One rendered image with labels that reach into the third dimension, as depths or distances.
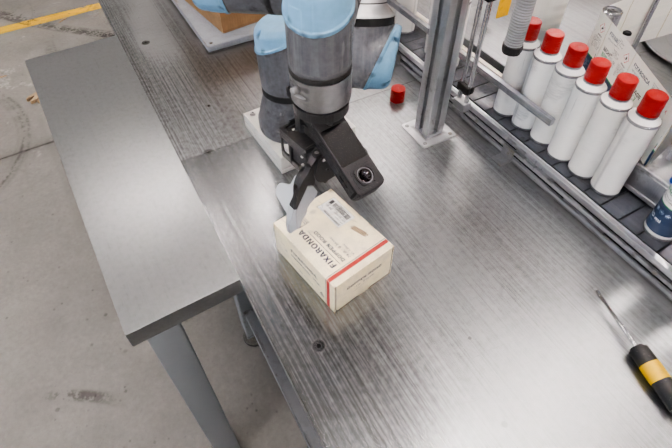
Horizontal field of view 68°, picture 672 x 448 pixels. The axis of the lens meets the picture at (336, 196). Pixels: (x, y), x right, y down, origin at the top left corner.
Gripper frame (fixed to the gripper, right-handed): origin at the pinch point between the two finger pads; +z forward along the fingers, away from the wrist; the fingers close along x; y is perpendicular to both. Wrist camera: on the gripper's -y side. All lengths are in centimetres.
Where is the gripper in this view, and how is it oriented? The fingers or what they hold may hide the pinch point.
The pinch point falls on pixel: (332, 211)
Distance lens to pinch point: 76.0
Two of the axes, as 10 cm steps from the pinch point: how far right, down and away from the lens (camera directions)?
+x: -7.7, 4.7, -4.2
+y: -6.3, -5.7, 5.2
